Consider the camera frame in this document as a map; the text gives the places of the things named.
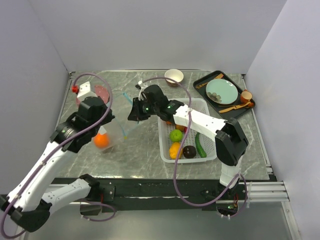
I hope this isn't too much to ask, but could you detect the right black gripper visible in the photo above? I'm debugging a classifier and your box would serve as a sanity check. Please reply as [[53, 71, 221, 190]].
[[127, 97, 159, 122]]

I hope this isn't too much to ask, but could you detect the clear blue-zipper zip bag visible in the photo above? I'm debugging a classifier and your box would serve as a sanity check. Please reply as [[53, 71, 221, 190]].
[[96, 92, 139, 153]]

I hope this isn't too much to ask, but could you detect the green lime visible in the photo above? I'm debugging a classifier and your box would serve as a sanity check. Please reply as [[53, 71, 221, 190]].
[[169, 129, 184, 143]]

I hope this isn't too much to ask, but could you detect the brown kiwi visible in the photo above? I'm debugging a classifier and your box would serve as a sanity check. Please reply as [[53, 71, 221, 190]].
[[175, 124, 186, 132]]

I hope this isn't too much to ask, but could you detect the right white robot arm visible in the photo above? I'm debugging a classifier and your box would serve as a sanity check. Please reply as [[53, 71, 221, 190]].
[[127, 84, 249, 199]]

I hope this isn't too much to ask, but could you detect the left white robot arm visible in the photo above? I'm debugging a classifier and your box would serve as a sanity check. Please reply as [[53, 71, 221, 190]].
[[0, 96, 114, 233]]

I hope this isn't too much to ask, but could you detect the pink dotted plate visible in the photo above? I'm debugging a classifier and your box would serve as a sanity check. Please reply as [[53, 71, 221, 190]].
[[75, 85, 110, 106]]

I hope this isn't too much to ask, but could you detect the yellow orange persimmon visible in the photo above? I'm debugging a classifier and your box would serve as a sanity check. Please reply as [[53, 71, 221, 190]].
[[169, 142, 182, 160]]

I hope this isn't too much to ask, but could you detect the white patterned bowl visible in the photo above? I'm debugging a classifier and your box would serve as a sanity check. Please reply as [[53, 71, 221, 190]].
[[164, 69, 184, 87]]

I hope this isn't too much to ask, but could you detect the dark purple mangosteen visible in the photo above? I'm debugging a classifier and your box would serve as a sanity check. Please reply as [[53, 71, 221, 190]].
[[182, 145, 197, 159]]

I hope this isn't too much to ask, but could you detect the green chili pepper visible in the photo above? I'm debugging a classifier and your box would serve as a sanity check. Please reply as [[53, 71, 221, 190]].
[[195, 132, 207, 158]]

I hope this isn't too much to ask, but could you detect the white plastic basket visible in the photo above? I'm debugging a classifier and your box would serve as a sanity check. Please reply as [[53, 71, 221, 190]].
[[157, 97, 218, 164]]

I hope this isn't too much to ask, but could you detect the light green plate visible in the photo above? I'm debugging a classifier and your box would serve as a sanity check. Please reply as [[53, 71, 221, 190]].
[[205, 79, 239, 105]]

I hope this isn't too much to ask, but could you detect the wooden fork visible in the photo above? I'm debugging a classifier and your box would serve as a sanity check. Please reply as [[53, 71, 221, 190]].
[[195, 73, 224, 89]]

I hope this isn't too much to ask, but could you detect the wooden spoon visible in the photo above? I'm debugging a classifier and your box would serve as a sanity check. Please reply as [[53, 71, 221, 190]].
[[219, 101, 255, 114]]

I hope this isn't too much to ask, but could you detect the orange small cup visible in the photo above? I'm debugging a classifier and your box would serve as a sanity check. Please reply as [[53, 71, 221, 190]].
[[240, 89, 253, 104]]

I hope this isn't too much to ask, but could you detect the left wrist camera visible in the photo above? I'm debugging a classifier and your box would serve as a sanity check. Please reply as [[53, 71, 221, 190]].
[[71, 81, 97, 102]]

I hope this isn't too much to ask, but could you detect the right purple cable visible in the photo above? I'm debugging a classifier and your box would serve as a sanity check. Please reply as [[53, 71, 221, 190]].
[[139, 76, 248, 218]]

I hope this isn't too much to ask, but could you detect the purple cable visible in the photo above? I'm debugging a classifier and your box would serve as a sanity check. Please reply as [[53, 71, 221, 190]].
[[139, 76, 248, 218], [0, 72, 117, 238]]

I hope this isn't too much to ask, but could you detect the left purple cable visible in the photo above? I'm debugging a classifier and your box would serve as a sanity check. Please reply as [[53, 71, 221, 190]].
[[0, 72, 117, 238]]

